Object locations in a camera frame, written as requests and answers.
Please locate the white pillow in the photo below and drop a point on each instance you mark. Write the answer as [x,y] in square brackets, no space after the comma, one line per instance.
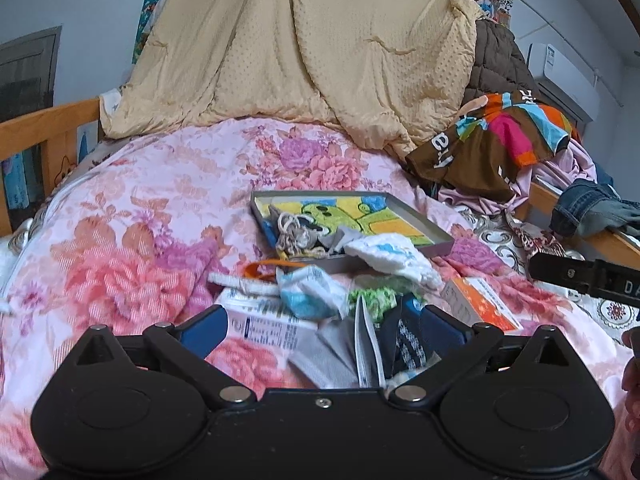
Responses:
[111,101]

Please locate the grey door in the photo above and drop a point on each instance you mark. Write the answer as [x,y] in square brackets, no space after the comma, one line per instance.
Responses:
[30,70]

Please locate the grey cloth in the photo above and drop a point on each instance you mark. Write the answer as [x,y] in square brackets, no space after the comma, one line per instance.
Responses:
[342,240]

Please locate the orange white box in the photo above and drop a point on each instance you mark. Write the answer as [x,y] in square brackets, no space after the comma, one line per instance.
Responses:
[480,305]

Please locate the white woven band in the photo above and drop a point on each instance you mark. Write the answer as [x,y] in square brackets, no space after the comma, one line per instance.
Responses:
[240,284]

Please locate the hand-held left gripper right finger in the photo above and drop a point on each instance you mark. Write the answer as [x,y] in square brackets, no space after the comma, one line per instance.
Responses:
[440,327]

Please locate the blue denim jeans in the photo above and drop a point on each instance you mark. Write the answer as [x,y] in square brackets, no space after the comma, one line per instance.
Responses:
[585,210]

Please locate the pink floral quilt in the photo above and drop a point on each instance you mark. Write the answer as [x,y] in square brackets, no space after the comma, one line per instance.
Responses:
[150,210]

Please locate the green knitted cloth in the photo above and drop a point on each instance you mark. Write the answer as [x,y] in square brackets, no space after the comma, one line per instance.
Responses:
[375,300]

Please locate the white flat packet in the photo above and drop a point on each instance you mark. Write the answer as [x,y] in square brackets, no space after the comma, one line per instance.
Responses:
[367,350]

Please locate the grey sock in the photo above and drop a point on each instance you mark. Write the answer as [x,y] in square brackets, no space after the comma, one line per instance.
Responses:
[325,355]

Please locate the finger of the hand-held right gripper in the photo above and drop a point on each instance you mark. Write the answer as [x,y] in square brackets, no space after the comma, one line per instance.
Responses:
[562,272]

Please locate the black patterned sock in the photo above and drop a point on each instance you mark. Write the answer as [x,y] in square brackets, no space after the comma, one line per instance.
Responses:
[405,345]

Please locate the white air conditioner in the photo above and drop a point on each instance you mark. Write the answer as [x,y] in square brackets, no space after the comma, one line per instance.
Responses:
[565,75]

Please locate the white labelled carton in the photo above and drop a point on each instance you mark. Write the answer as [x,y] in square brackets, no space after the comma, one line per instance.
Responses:
[260,327]

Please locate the person's right hand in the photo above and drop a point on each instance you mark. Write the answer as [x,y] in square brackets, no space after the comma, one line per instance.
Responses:
[632,375]

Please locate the white teal tissue packet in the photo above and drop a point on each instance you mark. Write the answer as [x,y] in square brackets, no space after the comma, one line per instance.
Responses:
[310,292]

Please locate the brown colourful striped garment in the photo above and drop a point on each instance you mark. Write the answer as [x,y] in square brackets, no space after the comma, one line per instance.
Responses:
[480,155]

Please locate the brown quilted jacket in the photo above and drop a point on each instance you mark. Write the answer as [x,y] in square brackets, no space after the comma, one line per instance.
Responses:
[495,60]

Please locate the white brown patterned bedsheet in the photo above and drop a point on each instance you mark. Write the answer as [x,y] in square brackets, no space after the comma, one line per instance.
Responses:
[500,240]

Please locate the yellow dotted blanket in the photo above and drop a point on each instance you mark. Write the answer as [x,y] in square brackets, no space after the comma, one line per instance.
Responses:
[300,50]

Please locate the grey tray with cartoon print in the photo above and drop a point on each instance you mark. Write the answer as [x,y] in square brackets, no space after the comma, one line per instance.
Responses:
[350,215]

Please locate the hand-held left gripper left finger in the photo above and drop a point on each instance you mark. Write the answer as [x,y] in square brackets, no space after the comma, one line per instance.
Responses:
[202,332]

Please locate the white blue crumpled packet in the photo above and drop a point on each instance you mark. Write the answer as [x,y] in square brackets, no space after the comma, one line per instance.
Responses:
[385,255]

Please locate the teal wall poster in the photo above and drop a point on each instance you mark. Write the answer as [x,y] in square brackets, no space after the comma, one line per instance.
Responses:
[150,20]

